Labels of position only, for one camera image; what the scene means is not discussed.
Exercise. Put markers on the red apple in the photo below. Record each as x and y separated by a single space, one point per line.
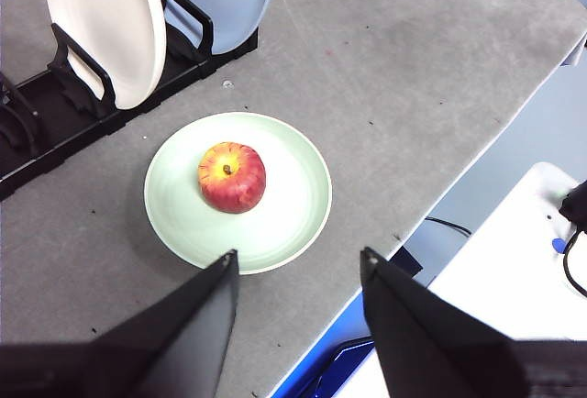
234 187

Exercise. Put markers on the pale green plate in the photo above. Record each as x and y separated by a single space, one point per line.
284 214

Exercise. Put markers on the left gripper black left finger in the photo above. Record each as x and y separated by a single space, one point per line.
137 361

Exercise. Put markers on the blue base panel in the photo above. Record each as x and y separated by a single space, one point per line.
351 324

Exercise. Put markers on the light blue plate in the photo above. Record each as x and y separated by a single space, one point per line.
229 3

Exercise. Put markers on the cream white plate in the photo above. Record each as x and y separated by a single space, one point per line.
105 26

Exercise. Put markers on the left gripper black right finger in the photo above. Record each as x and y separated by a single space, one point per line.
458 361

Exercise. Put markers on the small blue sticker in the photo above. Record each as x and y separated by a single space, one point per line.
558 246

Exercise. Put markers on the black plate rack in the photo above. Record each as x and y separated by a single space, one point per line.
46 109

